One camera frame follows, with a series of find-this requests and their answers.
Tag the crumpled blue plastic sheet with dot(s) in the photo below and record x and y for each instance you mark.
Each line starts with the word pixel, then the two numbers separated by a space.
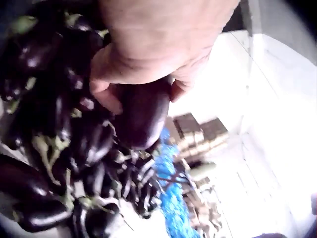
pixel 171 198

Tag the person's left fingers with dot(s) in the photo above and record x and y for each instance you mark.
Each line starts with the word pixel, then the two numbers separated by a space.
pixel 106 96

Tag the stack of flat corrugated cardboard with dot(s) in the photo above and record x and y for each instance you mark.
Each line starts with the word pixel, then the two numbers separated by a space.
pixel 195 131

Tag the person's left hand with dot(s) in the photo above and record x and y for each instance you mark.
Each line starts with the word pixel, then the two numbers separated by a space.
pixel 158 37

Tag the person's left thumb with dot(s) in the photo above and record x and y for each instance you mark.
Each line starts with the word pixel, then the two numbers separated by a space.
pixel 180 89

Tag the pile of purple eggplants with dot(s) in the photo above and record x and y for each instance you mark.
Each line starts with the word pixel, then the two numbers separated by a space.
pixel 37 54

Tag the dark purple eggplant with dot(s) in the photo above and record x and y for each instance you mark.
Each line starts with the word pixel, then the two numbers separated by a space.
pixel 143 116

